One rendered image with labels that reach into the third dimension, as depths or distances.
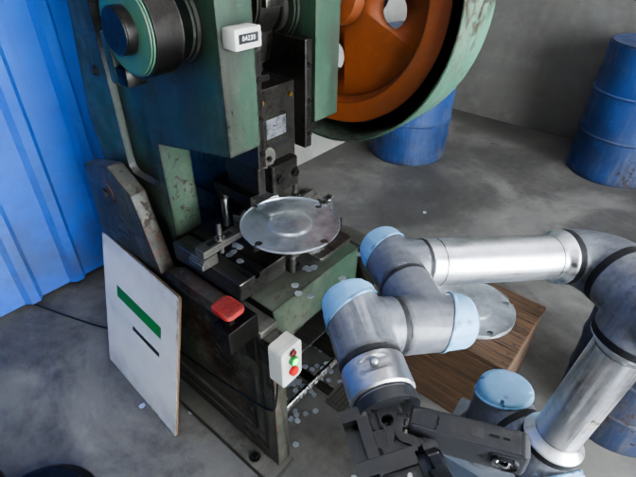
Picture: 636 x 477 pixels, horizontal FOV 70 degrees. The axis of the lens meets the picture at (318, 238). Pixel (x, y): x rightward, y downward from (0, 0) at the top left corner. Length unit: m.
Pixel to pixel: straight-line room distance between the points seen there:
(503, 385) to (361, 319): 0.64
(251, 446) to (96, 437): 0.56
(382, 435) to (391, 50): 1.10
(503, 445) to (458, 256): 0.31
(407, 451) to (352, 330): 0.14
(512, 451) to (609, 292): 0.42
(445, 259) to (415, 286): 0.11
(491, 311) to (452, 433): 1.30
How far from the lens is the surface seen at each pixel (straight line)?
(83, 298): 2.46
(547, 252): 0.82
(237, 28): 0.97
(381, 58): 1.41
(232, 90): 1.03
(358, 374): 0.51
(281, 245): 1.24
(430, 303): 0.59
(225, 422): 1.79
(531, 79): 4.39
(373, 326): 0.53
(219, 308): 1.11
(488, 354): 1.64
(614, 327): 0.85
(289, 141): 1.27
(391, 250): 0.67
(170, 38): 0.97
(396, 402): 0.51
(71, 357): 2.21
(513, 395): 1.12
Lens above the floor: 1.52
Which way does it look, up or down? 36 degrees down
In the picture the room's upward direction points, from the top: 1 degrees clockwise
